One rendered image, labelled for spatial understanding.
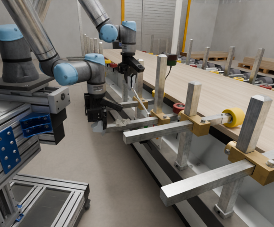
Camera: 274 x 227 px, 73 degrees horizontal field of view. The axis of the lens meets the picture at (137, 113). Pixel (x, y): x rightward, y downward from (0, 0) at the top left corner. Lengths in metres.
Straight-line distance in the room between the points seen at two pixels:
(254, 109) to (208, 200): 0.40
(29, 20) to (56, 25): 7.72
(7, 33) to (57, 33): 7.51
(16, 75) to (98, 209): 1.12
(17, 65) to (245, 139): 0.91
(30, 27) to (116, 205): 1.34
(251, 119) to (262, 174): 0.14
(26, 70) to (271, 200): 1.13
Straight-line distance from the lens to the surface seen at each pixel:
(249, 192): 0.96
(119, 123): 0.88
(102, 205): 1.65
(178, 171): 0.88
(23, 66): 0.98
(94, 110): 0.78
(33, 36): 0.75
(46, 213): 1.42
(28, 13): 0.74
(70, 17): 8.47
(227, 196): 0.72
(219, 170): 0.53
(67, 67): 0.67
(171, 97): 1.16
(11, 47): 0.97
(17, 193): 1.62
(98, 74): 0.73
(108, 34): 0.87
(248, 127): 0.58
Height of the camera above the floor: 1.28
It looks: 25 degrees down
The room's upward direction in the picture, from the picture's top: 2 degrees clockwise
